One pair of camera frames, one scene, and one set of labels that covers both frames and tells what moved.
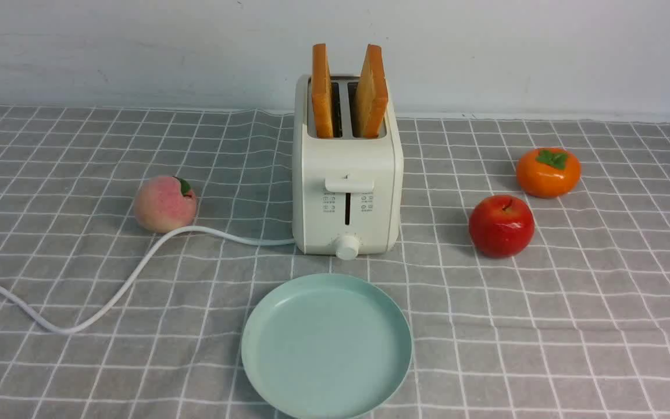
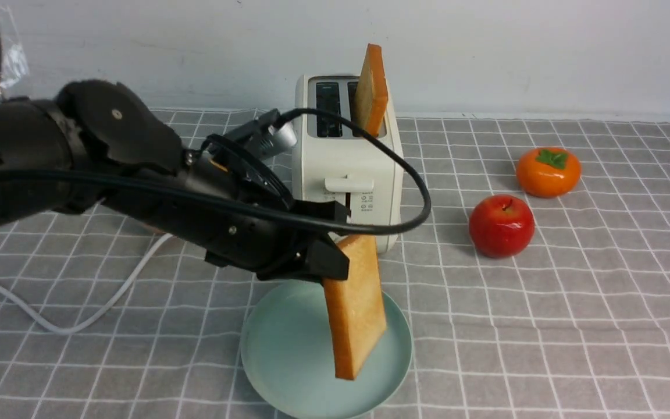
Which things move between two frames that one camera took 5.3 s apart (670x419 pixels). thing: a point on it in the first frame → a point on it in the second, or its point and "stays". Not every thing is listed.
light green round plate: (325, 346) stays
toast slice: (371, 96) stays
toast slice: (321, 92) → (356, 305)
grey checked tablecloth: (603, 316) stays
